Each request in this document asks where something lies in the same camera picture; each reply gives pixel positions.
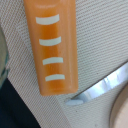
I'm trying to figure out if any orange toy bread loaf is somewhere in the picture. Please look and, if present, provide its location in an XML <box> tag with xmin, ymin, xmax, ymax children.
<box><xmin>23</xmin><ymin>0</ymin><xmax>78</xmax><ymax>96</ymax></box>

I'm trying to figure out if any knife with wooden handle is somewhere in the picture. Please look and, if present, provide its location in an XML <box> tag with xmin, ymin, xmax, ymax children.
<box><xmin>65</xmin><ymin>62</ymin><xmax>128</xmax><ymax>106</ymax></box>

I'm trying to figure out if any beige round plate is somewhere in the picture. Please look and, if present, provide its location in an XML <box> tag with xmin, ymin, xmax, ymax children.
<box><xmin>110</xmin><ymin>93</ymin><xmax>128</xmax><ymax>128</ymax></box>

